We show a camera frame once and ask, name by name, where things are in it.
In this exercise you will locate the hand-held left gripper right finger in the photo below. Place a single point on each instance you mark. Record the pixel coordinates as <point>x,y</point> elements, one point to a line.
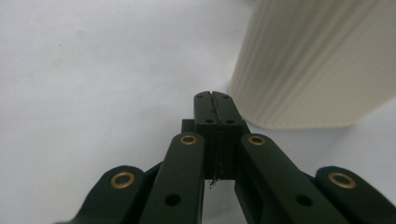
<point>229,113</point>

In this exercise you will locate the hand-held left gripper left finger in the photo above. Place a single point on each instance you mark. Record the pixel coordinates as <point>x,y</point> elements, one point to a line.
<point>205,112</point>

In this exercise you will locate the green pump bottle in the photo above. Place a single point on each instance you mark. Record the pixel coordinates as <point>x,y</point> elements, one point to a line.
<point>311,62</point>

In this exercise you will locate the pale blue table mat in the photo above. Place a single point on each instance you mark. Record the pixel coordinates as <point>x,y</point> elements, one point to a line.
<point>77,77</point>

